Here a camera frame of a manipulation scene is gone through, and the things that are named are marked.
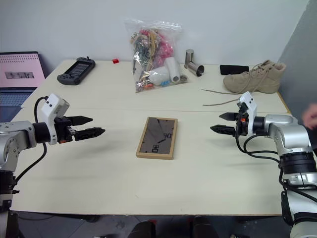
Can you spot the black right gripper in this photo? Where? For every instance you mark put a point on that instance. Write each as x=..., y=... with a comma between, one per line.
x=242, y=127

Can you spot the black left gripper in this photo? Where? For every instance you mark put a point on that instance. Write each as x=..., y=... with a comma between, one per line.
x=62, y=129

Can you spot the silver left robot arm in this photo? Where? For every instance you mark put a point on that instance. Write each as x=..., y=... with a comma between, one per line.
x=15, y=135

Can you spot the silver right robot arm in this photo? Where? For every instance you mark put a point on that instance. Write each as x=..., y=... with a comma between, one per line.
x=289, y=134

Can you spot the bystander bare hand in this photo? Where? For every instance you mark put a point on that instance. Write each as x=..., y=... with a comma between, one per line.
x=311, y=116

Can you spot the beige lace-up boot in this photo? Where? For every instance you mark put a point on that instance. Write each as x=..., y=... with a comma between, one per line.
x=255, y=80

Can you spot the black rolled cloth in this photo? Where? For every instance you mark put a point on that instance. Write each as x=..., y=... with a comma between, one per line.
x=234, y=69

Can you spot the black handheld game controller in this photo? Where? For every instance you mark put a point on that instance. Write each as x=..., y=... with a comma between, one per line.
x=75, y=70

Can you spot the steel cup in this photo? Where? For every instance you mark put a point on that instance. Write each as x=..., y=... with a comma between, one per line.
x=189, y=57
x=195, y=68

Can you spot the wooden framed clock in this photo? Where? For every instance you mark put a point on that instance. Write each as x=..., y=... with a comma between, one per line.
x=157, y=138

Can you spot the small red block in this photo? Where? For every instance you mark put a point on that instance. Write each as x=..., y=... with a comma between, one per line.
x=115, y=61

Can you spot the white cup in bag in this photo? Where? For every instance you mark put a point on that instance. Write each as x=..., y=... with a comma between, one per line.
x=173, y=68
x=158, y=74

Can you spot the laptop with pink screen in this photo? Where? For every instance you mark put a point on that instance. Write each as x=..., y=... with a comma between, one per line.
x=17, y=69

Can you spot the clear plastic zip bag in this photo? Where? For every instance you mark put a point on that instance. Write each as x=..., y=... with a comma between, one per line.
x=153, y=49

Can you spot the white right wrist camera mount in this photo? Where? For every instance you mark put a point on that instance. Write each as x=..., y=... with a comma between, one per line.
x=252, y=111

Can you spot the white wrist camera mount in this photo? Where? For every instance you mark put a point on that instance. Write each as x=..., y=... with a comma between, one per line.
x=50, y=105
x=252, y=111

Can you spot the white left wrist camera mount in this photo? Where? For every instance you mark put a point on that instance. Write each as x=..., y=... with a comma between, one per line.
x=50, y=105

